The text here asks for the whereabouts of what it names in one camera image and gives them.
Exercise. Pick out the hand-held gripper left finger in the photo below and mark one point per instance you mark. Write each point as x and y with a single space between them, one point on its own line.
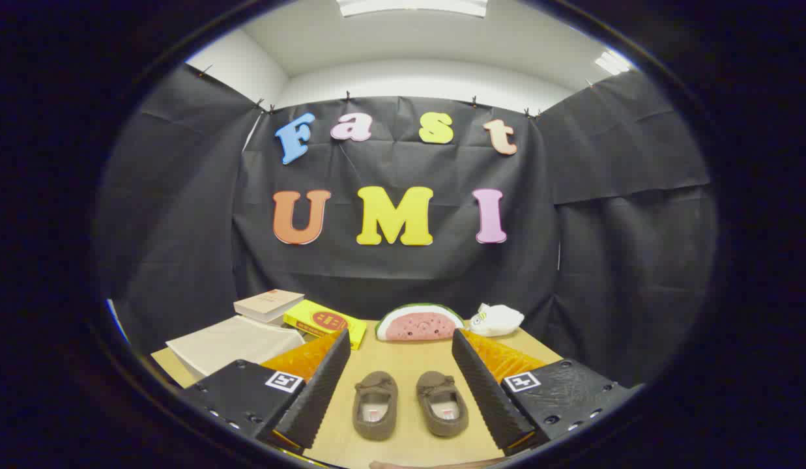
315 394

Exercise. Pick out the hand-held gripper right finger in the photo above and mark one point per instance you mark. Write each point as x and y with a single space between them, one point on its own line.
487 391

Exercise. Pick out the brown fuzzy shoe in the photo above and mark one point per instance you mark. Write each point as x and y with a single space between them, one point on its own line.
374 407
442 404

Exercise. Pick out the cream fabric storage box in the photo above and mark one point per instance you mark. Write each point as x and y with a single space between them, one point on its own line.
233 342

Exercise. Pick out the white plush toy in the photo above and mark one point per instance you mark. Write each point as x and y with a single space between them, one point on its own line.
497 319

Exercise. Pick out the yellow book with red circle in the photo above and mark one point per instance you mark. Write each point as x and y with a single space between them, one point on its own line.
324 320

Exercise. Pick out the watermelon slice plush toy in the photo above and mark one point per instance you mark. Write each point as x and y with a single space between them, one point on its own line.
419 324

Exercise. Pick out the beige book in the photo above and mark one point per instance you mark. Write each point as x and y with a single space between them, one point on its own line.
267 303

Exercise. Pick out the ceiling light panel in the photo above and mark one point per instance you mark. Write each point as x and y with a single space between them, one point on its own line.
412 6
612 62

